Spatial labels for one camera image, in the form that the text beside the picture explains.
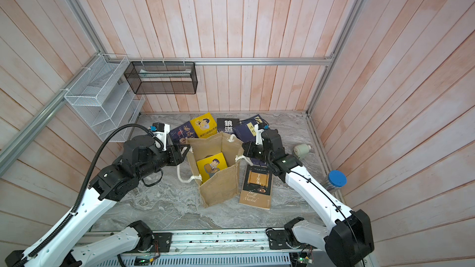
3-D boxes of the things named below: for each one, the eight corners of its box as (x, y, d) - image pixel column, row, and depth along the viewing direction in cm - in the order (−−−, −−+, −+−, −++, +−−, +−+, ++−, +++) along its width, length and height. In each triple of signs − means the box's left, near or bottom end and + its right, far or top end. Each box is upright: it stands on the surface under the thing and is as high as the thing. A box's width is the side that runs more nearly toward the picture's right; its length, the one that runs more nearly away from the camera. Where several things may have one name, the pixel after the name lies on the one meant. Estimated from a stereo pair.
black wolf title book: (216, 132, 113) (215, 129, 110) (217, 121, 119) (216, 118, 116) (239, 132, 113) (239, 129, 110) (238, 121, 119) (239, 118, 116)
